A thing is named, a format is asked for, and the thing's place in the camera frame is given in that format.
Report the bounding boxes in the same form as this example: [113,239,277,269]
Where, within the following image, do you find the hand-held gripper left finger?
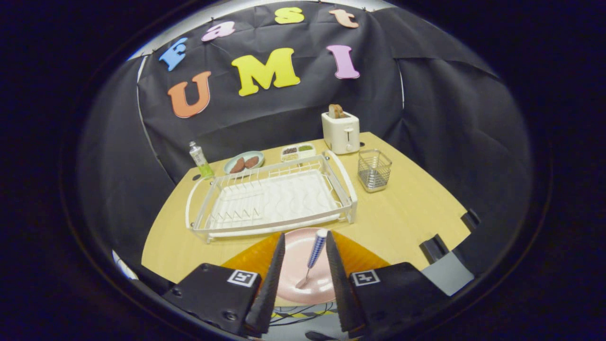
[161,232,286,336]

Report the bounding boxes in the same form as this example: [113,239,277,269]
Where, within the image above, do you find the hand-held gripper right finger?
[325,230,451,333]

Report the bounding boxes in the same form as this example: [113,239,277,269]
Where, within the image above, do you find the pink plate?
[276,227,338,305]

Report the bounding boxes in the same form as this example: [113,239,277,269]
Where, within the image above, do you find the blue checkered handle spoon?
[296,229,328,288]

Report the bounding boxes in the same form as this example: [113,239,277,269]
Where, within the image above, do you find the white dish rack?
[185,150,358,243]

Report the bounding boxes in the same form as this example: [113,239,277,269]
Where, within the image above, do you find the metal wire basket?
[357,149,393,193]

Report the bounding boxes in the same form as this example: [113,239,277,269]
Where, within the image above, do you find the light blue dish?
[223,151,265,175]

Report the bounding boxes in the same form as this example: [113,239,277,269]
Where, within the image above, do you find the black table clamp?
[461,209,481,232]
[419,234,449,264]

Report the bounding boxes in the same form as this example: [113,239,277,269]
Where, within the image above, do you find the white divided condiment tray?
[280,143,316,162]

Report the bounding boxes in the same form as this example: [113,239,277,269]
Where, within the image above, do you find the green liquid bottle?
[189,141,214,179]

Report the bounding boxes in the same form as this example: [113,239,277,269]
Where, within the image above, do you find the cream toaster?
[321,111,361,155]

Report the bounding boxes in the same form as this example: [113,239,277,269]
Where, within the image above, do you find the black floor cables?
[270,303,339,327]

